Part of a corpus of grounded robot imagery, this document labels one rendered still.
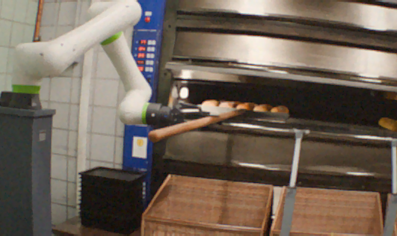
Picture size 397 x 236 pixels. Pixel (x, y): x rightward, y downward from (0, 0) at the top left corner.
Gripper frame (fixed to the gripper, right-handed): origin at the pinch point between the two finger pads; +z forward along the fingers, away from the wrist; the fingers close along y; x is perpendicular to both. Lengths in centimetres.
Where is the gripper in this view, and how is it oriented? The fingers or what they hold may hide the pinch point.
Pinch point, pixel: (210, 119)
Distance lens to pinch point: 218.3
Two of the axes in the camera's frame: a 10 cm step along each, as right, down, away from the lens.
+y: -0.8, 9.9, 0.7
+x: -2.2, 0.5, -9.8
